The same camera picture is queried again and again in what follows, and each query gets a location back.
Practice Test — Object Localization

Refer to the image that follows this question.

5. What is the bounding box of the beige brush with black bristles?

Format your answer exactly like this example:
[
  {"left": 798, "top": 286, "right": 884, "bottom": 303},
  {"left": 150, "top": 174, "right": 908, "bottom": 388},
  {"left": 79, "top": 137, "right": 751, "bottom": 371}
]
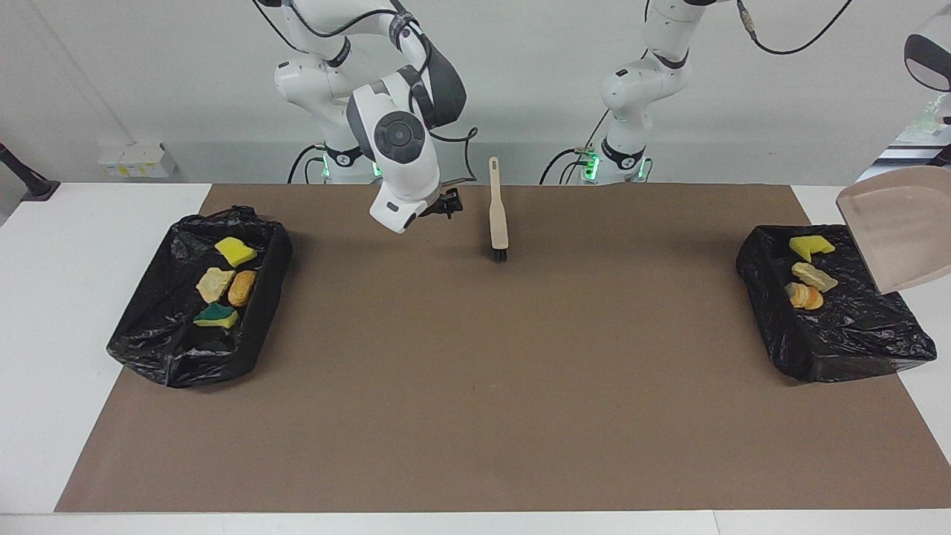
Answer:
[{"left": 487, "top": 156, "right": 510, "bottom": 263}]

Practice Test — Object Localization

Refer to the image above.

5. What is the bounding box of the yellow wedge sponge piece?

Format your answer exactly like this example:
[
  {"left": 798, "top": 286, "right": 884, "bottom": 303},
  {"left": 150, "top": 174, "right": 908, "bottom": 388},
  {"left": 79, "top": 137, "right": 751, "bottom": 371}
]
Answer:
[{"left": 214, "top": 236, "right": 259, "bottom": 268}]

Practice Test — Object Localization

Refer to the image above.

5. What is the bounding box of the orange-brown oval bread lump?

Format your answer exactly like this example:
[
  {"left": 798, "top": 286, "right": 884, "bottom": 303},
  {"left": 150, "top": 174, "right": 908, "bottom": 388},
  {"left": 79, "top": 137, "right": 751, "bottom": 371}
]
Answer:
[{"left": 227, "top": 270, "right": 258, "bottom": 308}]

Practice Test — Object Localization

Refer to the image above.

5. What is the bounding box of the pale beige bread chunk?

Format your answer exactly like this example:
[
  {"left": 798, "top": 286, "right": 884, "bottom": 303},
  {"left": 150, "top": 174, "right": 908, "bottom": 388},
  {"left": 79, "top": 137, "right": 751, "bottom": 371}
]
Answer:
[{"left": 195, "top": 267, "right": 236, "bottom": 304}]

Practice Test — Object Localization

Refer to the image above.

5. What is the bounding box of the green and yellow sponge piece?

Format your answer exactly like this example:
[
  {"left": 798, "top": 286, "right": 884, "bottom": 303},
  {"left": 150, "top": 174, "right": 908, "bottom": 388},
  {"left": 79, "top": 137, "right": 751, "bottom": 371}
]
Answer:
[{"left": 192, "top": 301, "right": 240, "bottom": 329}]

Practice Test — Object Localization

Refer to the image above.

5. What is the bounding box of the yellow L-shaped sponge piece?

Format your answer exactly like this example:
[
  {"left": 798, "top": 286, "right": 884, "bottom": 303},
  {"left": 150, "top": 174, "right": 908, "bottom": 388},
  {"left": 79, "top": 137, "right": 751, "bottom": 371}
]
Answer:
[{"left": 788, "top": 234, "right": 837, "bottom": 263}]

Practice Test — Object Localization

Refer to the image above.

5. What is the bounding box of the striped croissant piece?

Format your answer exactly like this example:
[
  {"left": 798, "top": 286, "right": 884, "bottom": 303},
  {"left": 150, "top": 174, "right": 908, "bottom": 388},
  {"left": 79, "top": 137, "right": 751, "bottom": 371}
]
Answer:
[{"left": 785, "top": 282, "right": 825, "bottom": 311}]

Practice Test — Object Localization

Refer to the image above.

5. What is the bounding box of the pale yellow bread chunk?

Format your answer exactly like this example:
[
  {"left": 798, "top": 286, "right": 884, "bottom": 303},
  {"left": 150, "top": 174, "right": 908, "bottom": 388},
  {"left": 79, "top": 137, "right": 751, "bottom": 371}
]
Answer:
[{"left": 791, "top": 262, "right": 840, "bottom": 293}]

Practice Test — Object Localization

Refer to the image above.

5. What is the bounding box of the beige plastic dustpan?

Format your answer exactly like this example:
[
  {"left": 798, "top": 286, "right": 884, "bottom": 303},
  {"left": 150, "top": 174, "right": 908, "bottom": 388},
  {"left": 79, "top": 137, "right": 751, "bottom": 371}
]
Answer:
[{"left": 836, "top": 165, "right": 951, "bottom": 295}]

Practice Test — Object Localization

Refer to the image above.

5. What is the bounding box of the bin with black bag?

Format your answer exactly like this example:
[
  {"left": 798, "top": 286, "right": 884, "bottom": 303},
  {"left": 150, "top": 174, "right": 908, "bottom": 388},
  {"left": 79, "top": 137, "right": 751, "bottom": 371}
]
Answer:
[
  {"left": 106, "top": 206, "right": 293, "bottom": 389},
  {"left": 736, "top": 224, "right": 938, "bottom": 384}
]

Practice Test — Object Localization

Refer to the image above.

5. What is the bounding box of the brown table mat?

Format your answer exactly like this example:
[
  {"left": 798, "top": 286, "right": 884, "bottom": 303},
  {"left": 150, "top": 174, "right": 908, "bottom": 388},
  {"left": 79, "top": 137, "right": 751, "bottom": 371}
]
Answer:
[{"left": 54, "top": 184, "right": 951, "bottom": 513}]

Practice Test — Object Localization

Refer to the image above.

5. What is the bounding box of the white power strip box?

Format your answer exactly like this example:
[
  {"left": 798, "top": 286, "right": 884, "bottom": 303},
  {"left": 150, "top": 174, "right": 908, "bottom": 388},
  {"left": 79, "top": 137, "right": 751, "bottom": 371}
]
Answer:
[{"left": 98, "top": 143, "right": 179, "bottom": 179}]

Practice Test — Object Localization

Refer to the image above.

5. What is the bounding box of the black left arm base cable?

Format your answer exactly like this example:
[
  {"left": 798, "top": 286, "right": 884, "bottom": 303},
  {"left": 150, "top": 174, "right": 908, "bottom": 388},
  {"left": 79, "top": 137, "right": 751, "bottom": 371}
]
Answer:
[{"left": 539, "top": 147, "right": 595, "bottom": 185}]

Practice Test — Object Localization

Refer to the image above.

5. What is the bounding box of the black arm base cable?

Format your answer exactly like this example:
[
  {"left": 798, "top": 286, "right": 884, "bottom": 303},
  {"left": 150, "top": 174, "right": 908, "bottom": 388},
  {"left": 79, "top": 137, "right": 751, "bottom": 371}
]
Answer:
[
  {"left": 539, "top": 147, "right": 595, "bottom": 185},
  {"left": 288, "top": 145, "right": 328, "bottom": 185}
]

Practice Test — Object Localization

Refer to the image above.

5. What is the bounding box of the black right arm base cable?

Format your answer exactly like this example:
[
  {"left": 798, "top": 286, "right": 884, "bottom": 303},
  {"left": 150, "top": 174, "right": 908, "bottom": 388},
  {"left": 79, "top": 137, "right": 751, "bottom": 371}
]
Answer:
[{"left": 288, "top": 145, "right": 328, "bottom": 185}]

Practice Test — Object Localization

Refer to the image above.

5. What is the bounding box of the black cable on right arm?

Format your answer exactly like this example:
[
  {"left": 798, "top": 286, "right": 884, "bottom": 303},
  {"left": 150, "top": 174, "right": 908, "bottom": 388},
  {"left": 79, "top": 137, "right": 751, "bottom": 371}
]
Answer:
[{"left": 253, "top": 0, "right": 478, "bottom": 185}]

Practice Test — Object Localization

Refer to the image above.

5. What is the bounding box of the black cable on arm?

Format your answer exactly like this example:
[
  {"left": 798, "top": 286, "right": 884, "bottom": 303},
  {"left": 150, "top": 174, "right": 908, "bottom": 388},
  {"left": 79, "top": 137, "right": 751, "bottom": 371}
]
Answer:
[
  {"left": 253, "top": 0, "right": 478, "bottom": 185},
  {"left": 736, "top": 0, "right": 855, "bottom": 57}
]

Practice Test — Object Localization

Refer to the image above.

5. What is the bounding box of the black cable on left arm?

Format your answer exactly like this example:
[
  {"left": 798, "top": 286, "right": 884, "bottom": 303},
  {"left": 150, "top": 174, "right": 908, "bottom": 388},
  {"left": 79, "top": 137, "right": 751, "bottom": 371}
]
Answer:
[{"left": 736, "top": 0, "right": 855, "bottom": 57}]

